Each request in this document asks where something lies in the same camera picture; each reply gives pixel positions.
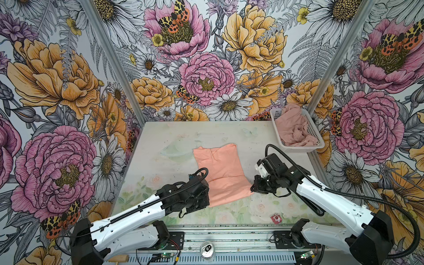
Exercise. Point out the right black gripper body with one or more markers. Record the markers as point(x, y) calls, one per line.
point(266, 183)

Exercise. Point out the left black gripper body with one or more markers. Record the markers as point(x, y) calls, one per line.
point(196, 201)

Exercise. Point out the peach graphic t-shirt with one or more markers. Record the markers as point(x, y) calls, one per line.
point(226, 179)

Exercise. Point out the dusty pink garment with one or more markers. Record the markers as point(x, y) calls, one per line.
point(292, 127)

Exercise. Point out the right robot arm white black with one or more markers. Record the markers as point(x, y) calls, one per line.
point(367, 236)

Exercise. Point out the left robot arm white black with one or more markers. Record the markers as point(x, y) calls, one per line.
point(140, 226)

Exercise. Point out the small red white card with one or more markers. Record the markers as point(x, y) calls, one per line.
point(276, 218)

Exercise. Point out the silver drink can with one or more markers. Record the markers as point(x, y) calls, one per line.
point(207, 251)

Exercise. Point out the left green circuit board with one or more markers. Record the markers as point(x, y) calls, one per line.
point(164, 255)

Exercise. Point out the green circuit board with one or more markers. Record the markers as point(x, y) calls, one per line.
point(307, 255)
point(164, 255)

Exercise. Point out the right green circuit board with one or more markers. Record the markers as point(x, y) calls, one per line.
point(307, 255)

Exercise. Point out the wooden block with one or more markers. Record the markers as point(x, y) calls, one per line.
point(117, 260)

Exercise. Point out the aluminium frame rail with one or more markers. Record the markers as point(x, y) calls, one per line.
point(229, 238)

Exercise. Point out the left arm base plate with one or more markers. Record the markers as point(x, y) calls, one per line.
point(174, 243)

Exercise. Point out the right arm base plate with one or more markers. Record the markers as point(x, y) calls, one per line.
point(286, 239)

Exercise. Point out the white slotted cable duct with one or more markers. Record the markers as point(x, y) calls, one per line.
point(230, 258)

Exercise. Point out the right aluminium corner post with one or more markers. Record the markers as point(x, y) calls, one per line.
point(363, 12)

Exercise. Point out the aluminium corner post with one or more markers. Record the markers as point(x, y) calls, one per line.
point(363, 12)
point(108, 47)

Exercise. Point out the left aluminium corner post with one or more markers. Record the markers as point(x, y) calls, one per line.
point(108, 47)

